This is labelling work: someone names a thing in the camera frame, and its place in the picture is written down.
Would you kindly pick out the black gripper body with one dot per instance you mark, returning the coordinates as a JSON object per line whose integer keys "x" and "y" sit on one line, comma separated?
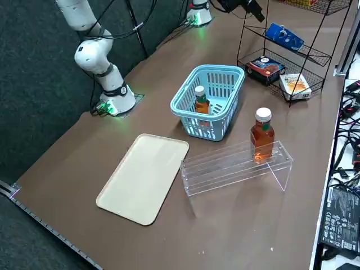
{"x": 233, "y": 5}

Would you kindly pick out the blue Oreo cookie pack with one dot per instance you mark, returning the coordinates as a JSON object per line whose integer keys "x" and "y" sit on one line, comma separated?
{"x": 284, "y": 36}

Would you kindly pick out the amber tea bottle white cap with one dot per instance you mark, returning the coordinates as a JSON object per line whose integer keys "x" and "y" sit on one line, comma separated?
{"x": 201, "y": 105}
{"x": 261, "y": 135}

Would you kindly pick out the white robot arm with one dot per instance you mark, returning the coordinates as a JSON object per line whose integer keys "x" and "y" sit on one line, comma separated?
{"x": 201, "y": 14}
{"x": 92, "y": 59}

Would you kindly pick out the light blue plastic basket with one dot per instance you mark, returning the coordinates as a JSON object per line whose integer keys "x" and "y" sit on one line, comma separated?
{"x": 177, "y": 111}

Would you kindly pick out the clear acrylic beverage shelf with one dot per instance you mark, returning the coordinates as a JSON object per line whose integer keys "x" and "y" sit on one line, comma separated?
{"x": 225, "y": 168}

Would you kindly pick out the yellow Nabati wafer box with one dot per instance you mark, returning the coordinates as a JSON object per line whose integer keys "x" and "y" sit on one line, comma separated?
{"x": 311, "y": 2}

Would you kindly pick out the dark Chocofello cookie box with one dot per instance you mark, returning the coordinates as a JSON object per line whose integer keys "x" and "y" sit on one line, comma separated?
{"x": 264, "y": 69}

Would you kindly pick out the white orange biscuit box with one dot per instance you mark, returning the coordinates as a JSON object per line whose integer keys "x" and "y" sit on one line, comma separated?
{"x": 295, "y": 85}

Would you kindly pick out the cream plastic tray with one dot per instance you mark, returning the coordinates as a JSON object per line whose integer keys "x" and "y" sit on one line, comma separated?
{"x": 140, "y": 180}

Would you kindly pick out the black labelled power adapter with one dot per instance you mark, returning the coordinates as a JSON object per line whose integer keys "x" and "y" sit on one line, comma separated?
{"x": 340, "y": 219}

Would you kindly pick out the aluminium camera post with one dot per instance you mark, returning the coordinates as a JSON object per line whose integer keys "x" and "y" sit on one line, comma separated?
{"x": 347, "y": 50}

